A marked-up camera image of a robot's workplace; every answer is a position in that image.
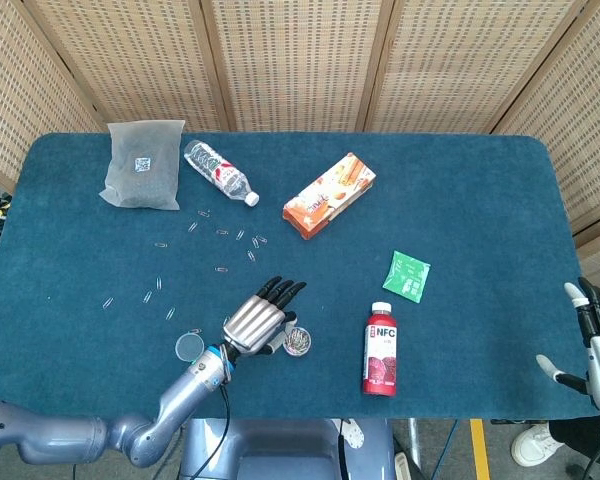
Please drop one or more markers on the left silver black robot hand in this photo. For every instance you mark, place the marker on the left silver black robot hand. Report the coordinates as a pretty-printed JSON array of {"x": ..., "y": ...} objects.
[{"x": 257, "y": 322}]

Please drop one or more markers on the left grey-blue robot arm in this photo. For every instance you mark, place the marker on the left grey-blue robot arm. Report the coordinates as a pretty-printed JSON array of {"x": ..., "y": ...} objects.
[{"x": 180, "y": 395}]

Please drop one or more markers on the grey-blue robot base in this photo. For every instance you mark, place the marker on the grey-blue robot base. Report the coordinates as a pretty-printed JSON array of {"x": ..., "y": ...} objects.
[{"x": 280, "y": 442}]

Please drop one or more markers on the round paperclip container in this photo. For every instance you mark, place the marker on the round paperclip container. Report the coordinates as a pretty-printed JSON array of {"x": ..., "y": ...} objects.
[{"x": 300, "y": 342}]

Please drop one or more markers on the clear round lid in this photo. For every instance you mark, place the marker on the clear round lid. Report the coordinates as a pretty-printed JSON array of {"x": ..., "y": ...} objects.
[{"x": 187, "y": 346}]

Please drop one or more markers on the black trouser leg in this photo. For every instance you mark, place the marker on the black trouser leg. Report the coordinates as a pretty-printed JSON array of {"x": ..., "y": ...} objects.
[{"x": 580, "y": 434}]

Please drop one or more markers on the white sneaker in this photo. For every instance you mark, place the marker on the white sneaker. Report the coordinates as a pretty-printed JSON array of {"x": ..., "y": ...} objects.
[{"x": 532, "y": 445}]

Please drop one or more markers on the red NFC juice bottle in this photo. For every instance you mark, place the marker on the red NFC juice bottle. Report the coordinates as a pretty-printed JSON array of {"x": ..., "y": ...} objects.
[{"x": 380, "y": 355}]

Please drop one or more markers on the orange snack box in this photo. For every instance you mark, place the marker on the orange snack box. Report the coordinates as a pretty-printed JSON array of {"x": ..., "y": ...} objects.
[{"x": 327, "y": 197}]

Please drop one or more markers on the white perforated clog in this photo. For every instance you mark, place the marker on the white perforated clog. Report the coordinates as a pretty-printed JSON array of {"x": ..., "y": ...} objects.
[{"x": 352, "y": 434}]

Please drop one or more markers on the dark blue table cloth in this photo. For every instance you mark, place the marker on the dark blue table cloth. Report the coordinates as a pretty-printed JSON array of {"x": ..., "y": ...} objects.
[{"x": 380, "y": 240}]

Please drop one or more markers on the clear plastic water bottle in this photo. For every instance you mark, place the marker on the clear plastic water bottle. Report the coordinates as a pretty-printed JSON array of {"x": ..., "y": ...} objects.
[{"x": 220, "y": 172}]

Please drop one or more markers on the green sachet packet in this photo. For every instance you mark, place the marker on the green sachet packet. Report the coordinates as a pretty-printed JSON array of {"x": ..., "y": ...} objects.
[{"x": 406, "y": 276}]

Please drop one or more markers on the translucent plastic bag, QR label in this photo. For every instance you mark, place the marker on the translucent plastic bag, QR label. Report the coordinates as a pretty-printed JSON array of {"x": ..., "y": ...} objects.
[{"x": 142, "y": 167}]

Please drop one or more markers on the woven bamboo screen panel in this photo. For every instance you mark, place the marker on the woven bamboo screen panel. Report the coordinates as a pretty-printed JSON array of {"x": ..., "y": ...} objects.
[
  {"x": 580, "y": 125},
  {"x": 25, "y": 90},
  {"x": 300, "y": 60},
  {"x": 470, "y": 60},
  {"x": 145, "y": 60}
]

